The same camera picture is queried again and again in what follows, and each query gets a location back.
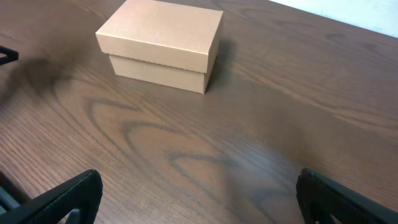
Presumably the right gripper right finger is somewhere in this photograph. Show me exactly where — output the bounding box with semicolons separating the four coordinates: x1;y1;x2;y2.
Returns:
296;169;397;224

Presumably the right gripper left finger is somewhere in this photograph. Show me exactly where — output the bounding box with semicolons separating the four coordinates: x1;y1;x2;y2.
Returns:
1;169;103;224

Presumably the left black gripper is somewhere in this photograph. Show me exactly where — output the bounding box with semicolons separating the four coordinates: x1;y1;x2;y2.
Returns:
0;45;19;65

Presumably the brown cardboard box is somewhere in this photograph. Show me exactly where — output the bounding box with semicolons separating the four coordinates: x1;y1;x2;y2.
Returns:
96;1;223;94

